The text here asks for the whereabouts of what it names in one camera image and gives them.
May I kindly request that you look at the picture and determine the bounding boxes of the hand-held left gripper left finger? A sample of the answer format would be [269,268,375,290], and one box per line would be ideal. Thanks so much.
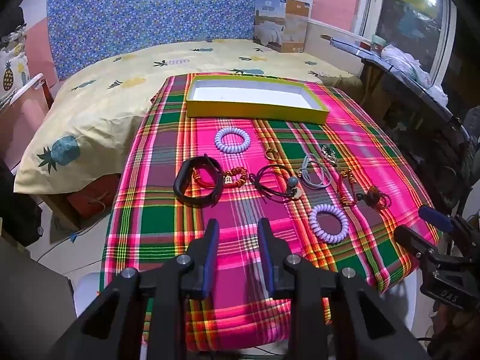
[49,218,222,360]

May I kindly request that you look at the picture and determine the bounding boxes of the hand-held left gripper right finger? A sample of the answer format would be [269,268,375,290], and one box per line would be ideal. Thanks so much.
[258,217,432,360]

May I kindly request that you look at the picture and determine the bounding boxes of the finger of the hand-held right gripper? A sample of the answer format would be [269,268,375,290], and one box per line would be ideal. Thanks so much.
[418,205,456,235]
[393,225,439,259]

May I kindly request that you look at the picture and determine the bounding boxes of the lilac spiral hair tie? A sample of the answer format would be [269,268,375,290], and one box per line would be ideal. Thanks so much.
[309,203,350,244]
[214,127,253,154]

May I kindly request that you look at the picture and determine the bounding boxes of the dark brown beaded bracelet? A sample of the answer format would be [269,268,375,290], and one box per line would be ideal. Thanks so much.
[355,185,391,211]

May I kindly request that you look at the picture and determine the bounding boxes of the orange beaded bracelet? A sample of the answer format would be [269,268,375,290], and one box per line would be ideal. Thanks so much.
[192,167,222,197]

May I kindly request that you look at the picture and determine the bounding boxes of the black wristband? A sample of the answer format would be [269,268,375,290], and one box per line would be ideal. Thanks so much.
[173,154,223,208]

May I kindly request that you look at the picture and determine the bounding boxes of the black cord bracelet grey bead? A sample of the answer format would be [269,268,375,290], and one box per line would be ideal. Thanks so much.
[249,163,304,200]

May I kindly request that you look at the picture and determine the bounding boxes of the red gold beaded bracelet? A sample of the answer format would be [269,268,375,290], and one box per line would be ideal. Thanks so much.
[223,167,250,189]

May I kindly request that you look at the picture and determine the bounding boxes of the red cord bracelet gold knots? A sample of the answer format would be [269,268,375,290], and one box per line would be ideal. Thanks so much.
[337,168,359,207]

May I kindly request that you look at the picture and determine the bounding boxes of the silver chain jewelry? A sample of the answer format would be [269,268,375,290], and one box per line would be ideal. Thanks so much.
[320,144,340,167]

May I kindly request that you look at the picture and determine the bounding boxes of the yellow shallow box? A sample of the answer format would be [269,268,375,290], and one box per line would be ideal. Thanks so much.
[185,75,331,125]

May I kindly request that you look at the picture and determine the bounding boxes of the pink green plaid cloth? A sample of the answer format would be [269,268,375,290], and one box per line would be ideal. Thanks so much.
[97,73,443,353]

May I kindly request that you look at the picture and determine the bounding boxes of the orange bag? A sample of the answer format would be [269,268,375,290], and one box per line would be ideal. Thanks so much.
[69,174,121,229]

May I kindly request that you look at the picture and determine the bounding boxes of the white cloth pile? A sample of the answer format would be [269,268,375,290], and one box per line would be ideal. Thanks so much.
[380,45,449,106]

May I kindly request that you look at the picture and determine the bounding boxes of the yellow pineapple print bedsheet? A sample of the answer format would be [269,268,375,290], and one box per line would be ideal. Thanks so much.
[13,39,361,196]

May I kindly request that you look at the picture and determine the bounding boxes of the window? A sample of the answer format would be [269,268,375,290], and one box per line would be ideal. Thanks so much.
[360,0,458,83]

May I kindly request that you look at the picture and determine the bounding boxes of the cardboard bedding package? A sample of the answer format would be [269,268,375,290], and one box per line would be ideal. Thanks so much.
[253,0,314,53]

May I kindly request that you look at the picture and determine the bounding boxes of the white board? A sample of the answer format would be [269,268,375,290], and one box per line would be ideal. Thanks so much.
[0,73,44,110]

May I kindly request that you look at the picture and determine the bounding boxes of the pineapple print pillow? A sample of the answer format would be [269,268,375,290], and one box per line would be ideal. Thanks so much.
[0,24,31,102]

